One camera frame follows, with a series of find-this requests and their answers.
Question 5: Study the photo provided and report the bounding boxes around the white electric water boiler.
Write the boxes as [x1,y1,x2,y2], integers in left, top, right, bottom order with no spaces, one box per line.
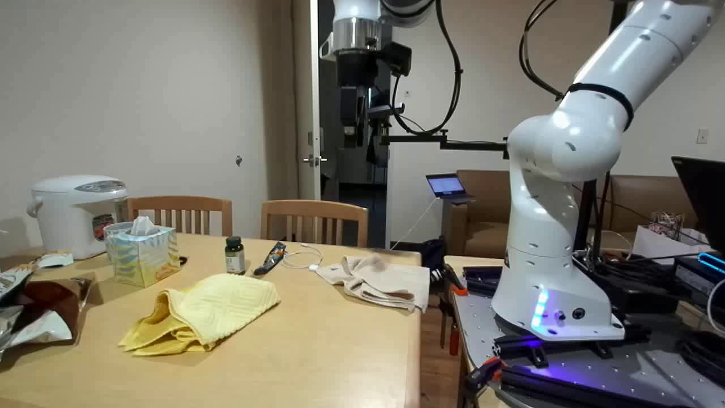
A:
[28,175,131,260]

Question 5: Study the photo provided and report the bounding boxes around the dark snack bar wrapper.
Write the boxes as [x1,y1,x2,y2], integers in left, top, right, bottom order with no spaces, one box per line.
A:
[252,240,290,279]

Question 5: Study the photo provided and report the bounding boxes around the black box with blue light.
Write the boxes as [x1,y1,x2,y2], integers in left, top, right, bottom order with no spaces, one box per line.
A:
[673,252,725,303]

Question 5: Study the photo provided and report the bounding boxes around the white crumpled wrapper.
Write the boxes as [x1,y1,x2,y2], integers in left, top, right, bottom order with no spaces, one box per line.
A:
[34,252,77,271]

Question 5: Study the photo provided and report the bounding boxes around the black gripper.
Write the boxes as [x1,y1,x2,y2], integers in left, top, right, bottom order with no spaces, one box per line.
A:
[335,48,389,156]

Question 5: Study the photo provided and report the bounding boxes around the brown snack bag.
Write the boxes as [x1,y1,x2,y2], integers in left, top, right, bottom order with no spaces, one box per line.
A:
[13,275,97,342]

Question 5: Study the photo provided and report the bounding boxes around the yellow cloth towel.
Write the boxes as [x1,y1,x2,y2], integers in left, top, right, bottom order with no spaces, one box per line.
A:
[117,271,283,357]

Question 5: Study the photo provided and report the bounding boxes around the red black clamp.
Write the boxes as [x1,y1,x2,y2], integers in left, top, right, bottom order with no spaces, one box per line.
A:
[463,353,508,395]

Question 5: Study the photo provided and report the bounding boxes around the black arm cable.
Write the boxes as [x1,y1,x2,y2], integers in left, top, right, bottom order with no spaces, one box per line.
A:
[387,0,567,141]

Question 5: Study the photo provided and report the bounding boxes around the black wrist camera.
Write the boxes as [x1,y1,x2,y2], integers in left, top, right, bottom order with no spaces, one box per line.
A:
[380,44,414,76]

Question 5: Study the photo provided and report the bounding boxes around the brown sofa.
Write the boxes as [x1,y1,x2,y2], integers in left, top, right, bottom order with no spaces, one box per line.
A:
[445,167,697,258]

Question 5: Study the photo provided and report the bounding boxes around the wooden slat-back chair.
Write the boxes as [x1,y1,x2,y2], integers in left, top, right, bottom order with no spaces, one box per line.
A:
[259,197,372,249]
[123,192,236,237]

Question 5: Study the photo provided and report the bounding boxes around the dark green pill bottle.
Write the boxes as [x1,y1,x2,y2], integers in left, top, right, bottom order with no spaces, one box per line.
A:
[223,233,249,276]

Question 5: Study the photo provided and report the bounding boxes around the patterned tissue box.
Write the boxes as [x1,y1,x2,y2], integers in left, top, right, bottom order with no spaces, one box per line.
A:
[102,212,182,289]

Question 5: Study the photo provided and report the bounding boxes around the silver snack bag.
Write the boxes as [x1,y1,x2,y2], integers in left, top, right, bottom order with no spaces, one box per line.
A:
[0,309,76,357]

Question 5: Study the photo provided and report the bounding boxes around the beige cloth towel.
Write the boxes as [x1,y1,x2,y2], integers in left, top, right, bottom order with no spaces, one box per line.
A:
[312,254,433,313]

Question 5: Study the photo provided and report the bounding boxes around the black laptop screen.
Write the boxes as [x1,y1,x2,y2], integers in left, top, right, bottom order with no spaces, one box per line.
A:
[668,153,725,258]

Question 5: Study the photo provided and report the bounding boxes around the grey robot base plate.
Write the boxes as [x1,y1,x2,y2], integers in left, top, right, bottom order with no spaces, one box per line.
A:
[452,289,725,408]

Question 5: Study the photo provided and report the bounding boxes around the black stand pole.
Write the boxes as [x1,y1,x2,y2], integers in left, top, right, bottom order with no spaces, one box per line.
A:
[574,170,611,257]

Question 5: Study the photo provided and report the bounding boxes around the black camera on boom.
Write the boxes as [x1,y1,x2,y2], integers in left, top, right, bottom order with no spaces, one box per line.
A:
[366,105,509,165]

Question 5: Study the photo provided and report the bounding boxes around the small blue-screen tablet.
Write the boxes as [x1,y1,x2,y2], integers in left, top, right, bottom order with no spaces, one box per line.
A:
[423,172,471,202]

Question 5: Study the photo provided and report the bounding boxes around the white charging cable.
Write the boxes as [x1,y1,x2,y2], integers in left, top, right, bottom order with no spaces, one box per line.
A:
[281,240,335,275]

